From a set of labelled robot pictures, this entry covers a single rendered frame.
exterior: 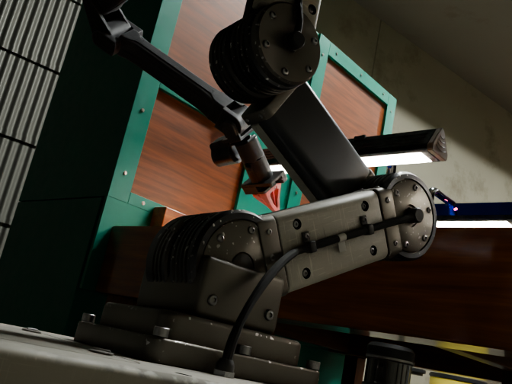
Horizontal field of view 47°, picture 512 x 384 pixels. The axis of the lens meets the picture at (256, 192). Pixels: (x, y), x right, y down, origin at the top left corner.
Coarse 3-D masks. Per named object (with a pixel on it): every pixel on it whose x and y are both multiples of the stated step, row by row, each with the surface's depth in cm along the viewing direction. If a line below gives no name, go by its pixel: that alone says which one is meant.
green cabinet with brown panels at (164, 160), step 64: (128, 0) 197; (192, 0) 192; (64, 64) 215; (128, 64) 182; (192, 64) 191; (320, 64) 239; (64, 128) 197; (128, 128) 170; (192, 128) 190; (384, 128) 273; (64, 192) 182; (128, 192) 170; (192, 192) 189
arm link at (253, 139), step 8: (248, 136) 140; (256, 136) 141; (232, 144) 142; (240, 144) 140; (248, 144) 139; (256, 144) 140; (232, 152) 143; (240, 152) 141; (248, 152) 140; (256, 152) 140; (248, 160) 141; (256, 160) 141
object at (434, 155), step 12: (408, 132) 149; (420, 132) 146; (432, 132) 143; (360, 144) 155; (372, 144) 152; (384, 144) 149; (396, 144) 147; (408, 144) 144; (420, 144) 141; (432, 144) 139; (444, 144) 144; (360, 156) 153; (372, 156) 151; (432, 156) 143; (444, 156) 143
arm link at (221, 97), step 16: (96, 32) 141; (128, 32) 143; (112, 48) 141; (128, 48) 142; (144, 48) 141; (144, 64) 142; (160, 64) 140; (176, 64) 142; (160, 80) 142; (176, 80) 140; (192, 80) 140; (192, 96) 140; (208, 96) 138; (224, 96) 140; (208, 112) 139; (224, 112) 137; (240, 112) 138; (240, 128) 137
